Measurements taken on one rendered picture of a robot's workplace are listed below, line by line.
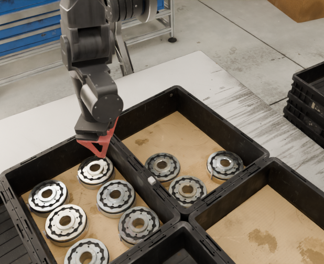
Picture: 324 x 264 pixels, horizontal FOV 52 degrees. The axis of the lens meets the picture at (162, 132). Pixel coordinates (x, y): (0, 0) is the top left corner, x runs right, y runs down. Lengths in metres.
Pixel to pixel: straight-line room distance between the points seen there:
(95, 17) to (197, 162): 0.58
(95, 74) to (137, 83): 0.95
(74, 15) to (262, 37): 2.85
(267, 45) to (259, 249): 2.53
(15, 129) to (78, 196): 0.56
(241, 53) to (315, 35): 0.76
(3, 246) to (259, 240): 0.63
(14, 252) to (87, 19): 0.61
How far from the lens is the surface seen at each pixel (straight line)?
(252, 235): 0.89
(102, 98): 0.55
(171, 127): 1.11
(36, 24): 2.70
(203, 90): 1.46
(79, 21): 0.57
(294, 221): 0.94
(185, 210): 0.79
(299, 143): 1.30
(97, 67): 0.60
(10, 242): 0.97
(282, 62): 3.01
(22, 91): 2.89
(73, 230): 0.88
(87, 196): 0.97
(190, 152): 1.03
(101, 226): 0.91
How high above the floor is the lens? 1.60
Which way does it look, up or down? 45 degrees down
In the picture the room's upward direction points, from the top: 4 degrees counter-clockwise
